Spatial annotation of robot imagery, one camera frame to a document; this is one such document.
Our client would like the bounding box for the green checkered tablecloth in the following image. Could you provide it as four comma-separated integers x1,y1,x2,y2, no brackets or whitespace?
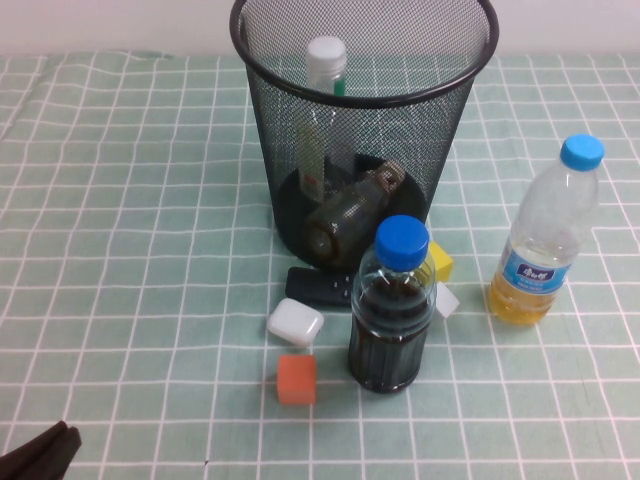
0,49,640,480

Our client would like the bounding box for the yellow cube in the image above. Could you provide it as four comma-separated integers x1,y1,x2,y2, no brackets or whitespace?
427,240,455,282

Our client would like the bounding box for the white earbud case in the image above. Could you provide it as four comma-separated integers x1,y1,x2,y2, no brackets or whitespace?
266,298,325,349

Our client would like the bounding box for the clear bottle white cap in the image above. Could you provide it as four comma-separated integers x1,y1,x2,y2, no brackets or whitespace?
298,35,349,204

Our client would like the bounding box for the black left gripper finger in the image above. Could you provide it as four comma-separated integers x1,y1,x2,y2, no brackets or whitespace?
0,420,70,474
0,425,83,480

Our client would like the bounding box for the black mesh wastebasket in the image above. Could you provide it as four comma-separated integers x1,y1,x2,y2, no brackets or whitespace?
229,0,501,274

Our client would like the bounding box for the white cube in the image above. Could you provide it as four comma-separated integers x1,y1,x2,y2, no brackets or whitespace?
433,282,461,319

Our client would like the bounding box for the black remote control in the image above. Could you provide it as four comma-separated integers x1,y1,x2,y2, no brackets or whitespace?
284,266,357,307

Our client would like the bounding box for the yellow liquid bottle light-blue cap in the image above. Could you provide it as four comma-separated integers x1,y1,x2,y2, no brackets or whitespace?
488,133,606,327

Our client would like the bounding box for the dark liquid bottle blue cap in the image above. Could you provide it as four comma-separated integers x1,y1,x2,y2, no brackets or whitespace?
348,214,438,395

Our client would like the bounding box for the orange cube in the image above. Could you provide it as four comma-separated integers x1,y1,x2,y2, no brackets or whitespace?
276,354,318,406

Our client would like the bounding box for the small glass bottle cream cap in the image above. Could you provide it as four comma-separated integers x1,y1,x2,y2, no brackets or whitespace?
302,159,407,266

